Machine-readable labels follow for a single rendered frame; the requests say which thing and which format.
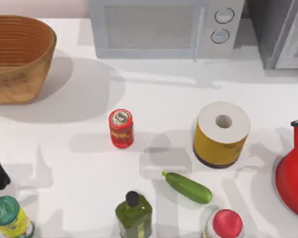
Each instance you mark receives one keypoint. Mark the clear jar with red lid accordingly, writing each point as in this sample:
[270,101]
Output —
[226,224]

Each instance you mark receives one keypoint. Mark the yellow jar with green lid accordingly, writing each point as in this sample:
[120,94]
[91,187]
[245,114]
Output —
[10,218]

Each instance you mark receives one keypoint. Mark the brown woven basket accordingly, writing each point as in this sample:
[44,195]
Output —
[12,74]

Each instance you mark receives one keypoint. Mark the green cucumber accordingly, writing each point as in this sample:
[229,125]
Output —
[187,187]

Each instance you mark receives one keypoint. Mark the pale microwave oven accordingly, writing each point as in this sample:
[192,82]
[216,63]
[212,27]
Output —
[149,29]

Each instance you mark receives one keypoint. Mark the green oil bottle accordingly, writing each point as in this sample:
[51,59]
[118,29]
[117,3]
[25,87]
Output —
[134,218]

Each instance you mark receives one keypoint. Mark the microwave knob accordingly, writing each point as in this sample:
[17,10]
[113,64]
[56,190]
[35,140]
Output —
[220,36]
[224,14]

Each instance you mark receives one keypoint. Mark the paper roll with yellow wrapper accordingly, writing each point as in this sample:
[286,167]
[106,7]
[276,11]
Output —
[221,138]

